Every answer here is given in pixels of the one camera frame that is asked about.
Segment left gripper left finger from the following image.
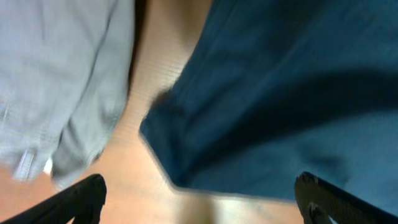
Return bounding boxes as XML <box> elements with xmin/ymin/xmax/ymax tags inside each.
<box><xmin>3</xmin><ymin>174</ymin><xmax>107</xmax><ymax>224</ymax></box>

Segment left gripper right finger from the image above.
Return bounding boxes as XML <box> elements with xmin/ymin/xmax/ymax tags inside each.
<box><xmin>294</xmin><ymin>172</ymin><xmax>397</xmax><ymax>224</ymax></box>

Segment blue shorts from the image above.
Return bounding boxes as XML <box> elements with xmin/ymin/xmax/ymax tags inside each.
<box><xmin>140</xmin><ymin>0</ymin><xmax>397</xmax><ymax>214</ymax></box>

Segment grey folded shorts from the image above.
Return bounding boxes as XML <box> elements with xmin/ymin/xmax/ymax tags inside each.
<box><xmin>1</xmin><ymin>0</ymin><xmax>135</xmax><ymax>189</ymax></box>

